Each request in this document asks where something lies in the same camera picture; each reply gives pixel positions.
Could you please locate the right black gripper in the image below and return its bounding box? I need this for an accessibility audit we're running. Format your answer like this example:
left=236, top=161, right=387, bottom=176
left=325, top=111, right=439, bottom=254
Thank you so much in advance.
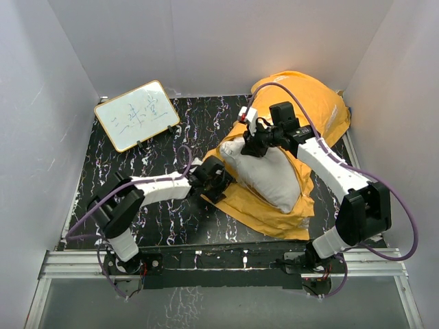
left=241, top=121, right=283, bottom=157

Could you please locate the white pillow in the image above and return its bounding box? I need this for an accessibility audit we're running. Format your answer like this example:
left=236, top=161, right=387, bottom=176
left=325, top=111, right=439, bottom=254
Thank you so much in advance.
left=219, top=137, right=300, bottom=214

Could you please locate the orange and blue pillowcase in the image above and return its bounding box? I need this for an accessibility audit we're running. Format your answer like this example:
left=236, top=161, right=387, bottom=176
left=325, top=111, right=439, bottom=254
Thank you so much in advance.
left=216, top=71, right=351, bottom=241

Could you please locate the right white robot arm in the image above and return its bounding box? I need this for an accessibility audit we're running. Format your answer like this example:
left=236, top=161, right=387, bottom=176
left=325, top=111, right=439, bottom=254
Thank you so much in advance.
left=238, top=101, right=392, bottom=272

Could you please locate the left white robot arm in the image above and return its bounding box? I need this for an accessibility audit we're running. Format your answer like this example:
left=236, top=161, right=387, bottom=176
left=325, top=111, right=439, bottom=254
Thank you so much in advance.
left=87, top=156, right=236, bottom=274

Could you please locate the small whiteboard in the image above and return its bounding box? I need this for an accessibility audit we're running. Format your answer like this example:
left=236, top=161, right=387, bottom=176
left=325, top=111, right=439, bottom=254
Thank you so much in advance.
left=94, top=80, right=180, bottom=153

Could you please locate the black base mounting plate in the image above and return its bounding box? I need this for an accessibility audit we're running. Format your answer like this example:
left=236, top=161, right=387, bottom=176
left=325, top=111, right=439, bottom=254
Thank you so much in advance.
left=103, top=240, right=345, bottom=292

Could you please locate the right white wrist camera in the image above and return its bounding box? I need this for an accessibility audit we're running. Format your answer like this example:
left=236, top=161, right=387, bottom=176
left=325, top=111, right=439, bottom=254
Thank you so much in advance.
left=237, top=106, right=258, bottom=136

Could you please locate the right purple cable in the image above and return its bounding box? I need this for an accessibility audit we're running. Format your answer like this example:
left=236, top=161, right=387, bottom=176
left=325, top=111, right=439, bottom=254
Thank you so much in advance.
left=247, top=82, right=420, bottom=299

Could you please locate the aluminium frame rail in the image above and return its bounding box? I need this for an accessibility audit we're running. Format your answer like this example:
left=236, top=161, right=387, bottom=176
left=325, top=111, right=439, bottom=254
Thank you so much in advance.
left=25, top=249, right=423, bottom=328

